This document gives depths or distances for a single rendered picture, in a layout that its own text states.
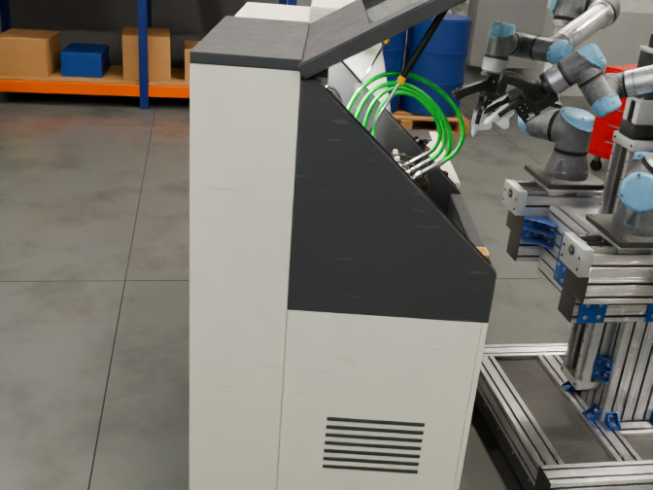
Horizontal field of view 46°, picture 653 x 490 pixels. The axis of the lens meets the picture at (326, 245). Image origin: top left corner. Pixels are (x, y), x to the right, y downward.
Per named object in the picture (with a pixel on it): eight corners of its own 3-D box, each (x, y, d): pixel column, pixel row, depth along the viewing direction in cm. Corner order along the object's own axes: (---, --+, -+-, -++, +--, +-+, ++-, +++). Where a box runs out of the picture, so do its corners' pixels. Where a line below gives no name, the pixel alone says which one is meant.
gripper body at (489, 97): (501, 115, 244) (510, 76, 240) (474, 110, 244) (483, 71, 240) (497, 112, 251) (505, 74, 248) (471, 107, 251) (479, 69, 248)
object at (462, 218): (486, 317, 226) (495, 267, 219) (470, 316, 226) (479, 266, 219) (455, 234, 283) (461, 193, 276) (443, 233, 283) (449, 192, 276)
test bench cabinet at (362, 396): (451, 535, 253) (488, 324, 222) (274, 523, 252) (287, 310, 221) (427, 407, 318) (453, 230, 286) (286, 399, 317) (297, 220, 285)
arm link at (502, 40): (522, 25, 241) (508, 22, 234) (514, 61, 244) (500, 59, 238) (500, 22, 245) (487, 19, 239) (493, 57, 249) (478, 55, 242)
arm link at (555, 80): (557, 69, 211) (555, 58, 217) (542, 79, 213) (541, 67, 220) (571, 90, 213) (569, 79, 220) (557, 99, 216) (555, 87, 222)
